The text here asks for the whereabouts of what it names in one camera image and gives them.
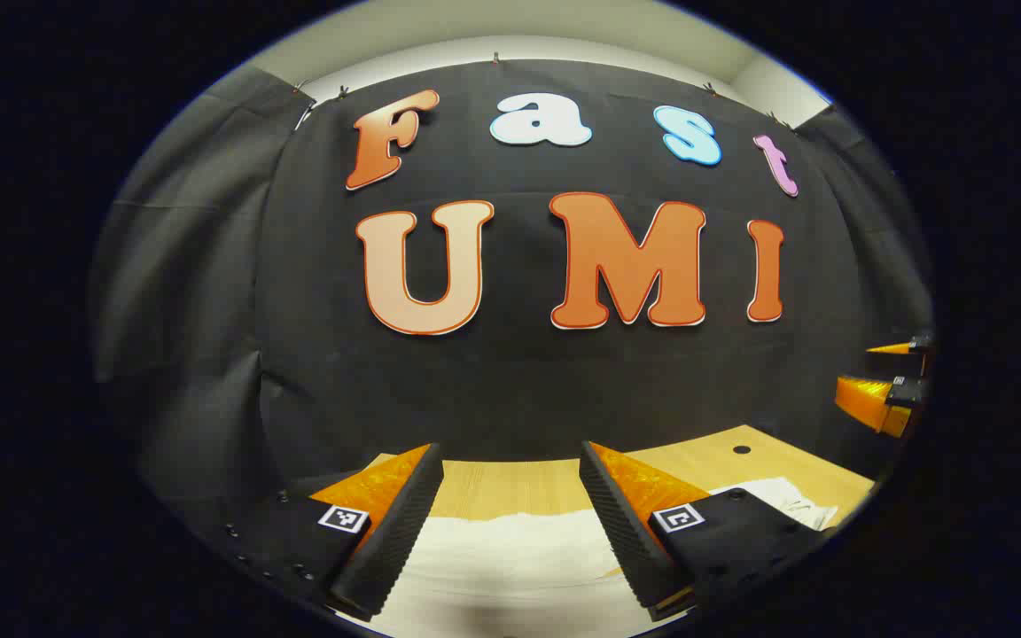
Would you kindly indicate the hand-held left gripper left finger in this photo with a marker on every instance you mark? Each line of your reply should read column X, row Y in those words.
column 395, row 532

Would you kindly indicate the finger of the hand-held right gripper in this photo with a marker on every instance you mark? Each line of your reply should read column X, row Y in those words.
column 899, row 347
column 869, row 403

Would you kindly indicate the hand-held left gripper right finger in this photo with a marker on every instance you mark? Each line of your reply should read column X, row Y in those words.
column 621, row 532

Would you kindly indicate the white jeans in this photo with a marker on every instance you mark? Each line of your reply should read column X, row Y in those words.
column 510, row 567

